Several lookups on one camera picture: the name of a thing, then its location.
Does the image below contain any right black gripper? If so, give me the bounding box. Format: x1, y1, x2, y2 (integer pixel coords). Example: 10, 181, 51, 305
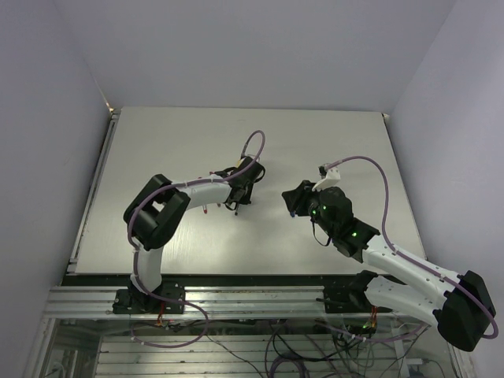
282, 180, 336, 238

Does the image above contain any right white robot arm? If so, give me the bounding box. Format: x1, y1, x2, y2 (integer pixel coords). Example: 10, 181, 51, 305
282, 180, 496, 352

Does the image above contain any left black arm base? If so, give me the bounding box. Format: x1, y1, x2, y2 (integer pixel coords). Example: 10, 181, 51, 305
112, 283, 185, 315

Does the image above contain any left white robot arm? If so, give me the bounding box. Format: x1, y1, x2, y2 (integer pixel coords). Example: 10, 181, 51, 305
123, 156, 266, 313

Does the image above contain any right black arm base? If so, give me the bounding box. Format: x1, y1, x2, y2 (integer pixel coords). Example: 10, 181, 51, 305
316, 270, 378, 313

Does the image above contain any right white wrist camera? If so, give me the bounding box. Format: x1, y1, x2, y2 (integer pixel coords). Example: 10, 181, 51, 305
312, 164, 341, 191

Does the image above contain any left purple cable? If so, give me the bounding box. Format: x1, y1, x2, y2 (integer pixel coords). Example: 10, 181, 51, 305
128, 129, 265, 304

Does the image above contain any aluminium mounting rail frame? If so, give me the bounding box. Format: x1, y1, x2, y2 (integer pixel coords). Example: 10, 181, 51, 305
31, 285, 462, 377

